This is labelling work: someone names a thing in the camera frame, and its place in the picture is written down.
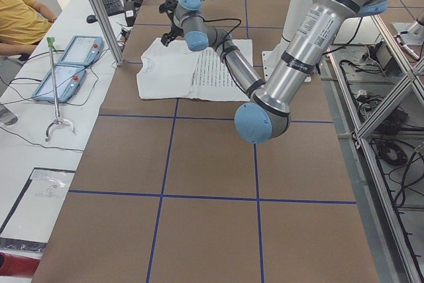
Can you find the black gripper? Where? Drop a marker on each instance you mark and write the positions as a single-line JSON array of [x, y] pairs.
[[174, 28]]

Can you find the white long-sleeve printed shirt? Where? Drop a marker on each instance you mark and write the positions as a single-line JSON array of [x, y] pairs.
[[175, 71]]

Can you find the black power adapter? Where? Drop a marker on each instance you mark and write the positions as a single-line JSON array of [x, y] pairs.
[[130, 13]]

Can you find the black computer keyboard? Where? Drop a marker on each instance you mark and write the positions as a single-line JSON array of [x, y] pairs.
[[113, 7]]

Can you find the black computer mouse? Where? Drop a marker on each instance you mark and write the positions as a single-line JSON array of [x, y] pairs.
[[91, 19]]

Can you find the upper blue teach pendant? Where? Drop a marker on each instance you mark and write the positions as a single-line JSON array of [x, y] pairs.
[[82, 50]]

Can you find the blue teach pendant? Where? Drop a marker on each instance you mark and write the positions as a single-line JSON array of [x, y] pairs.
[[82, 50], [68, 80]]

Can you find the lower blue teach pendant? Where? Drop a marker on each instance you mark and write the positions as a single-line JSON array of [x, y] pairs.
[[68, 80]]

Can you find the metal reacher grabber tool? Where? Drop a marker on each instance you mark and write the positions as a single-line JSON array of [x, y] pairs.
[[59, 120]]

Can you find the person in yellow shirt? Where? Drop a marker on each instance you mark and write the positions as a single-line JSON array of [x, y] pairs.
[[24, 23]]

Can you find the clear water bottle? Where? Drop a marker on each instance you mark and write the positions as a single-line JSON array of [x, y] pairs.
[[7, 117]]

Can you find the red fire extinguisher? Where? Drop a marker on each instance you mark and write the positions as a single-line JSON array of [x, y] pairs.
[[18, 266]]

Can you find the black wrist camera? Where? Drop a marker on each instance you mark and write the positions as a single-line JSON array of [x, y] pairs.
[[168, 7]]

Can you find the aluminium frame post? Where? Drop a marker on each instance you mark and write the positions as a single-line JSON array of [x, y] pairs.
[[103, 20]]

